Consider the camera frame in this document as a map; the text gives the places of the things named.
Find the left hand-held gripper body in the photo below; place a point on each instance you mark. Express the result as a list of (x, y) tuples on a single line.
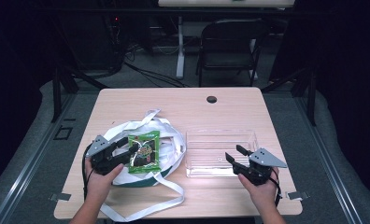
[(102, 157)]

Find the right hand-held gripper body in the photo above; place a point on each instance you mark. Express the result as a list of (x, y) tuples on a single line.
[(258, 166)]

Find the green snack packet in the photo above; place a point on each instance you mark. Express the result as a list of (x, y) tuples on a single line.
[(144, 152)]

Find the white tote bag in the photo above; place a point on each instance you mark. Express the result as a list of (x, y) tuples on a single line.
[(149, 149)]

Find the person's left hand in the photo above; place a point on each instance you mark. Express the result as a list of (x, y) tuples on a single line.
[(100, 183)]

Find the person's right hand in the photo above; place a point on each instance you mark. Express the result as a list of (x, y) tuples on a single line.
[(261, 193)]

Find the clear plastic box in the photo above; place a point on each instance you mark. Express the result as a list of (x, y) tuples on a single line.
[(220, 152)]

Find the black metal stand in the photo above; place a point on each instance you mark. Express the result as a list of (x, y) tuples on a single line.
[(68, 84), (301, 90)]

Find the black folding chair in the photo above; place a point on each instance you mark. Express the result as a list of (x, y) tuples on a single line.
[(230, 49)]

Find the white desk with metal leg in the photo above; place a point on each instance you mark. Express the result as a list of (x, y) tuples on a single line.
[(205, 9)]

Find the metal table bracket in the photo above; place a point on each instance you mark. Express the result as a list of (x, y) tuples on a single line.
[(60, 196), (297, 195)]

